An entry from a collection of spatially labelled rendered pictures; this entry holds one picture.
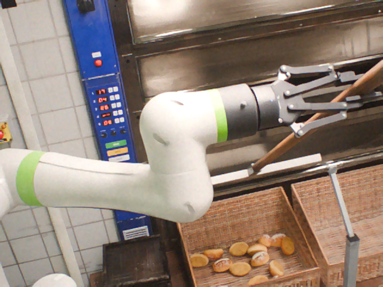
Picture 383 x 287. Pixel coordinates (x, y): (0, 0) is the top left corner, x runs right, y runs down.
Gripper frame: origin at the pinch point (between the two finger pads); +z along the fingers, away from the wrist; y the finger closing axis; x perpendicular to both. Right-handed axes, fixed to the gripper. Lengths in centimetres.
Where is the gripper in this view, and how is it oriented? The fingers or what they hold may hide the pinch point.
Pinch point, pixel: (358, 88)
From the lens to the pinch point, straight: 97.0
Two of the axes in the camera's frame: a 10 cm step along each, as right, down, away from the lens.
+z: 9.7, -1.9, 1.4
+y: 2.2, 9.6, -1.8
